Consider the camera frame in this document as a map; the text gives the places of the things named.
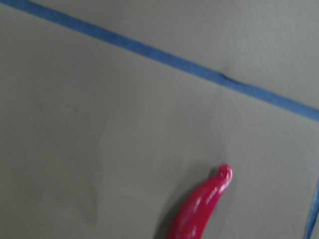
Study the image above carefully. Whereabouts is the red chili pepper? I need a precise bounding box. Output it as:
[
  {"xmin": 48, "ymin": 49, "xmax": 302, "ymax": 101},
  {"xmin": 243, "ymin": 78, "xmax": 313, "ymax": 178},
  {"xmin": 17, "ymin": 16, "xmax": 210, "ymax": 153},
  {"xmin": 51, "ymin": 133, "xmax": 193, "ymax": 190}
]
[{"xmin": 166, "ymin": 164, "xmax": 233, "ymax": 239}]

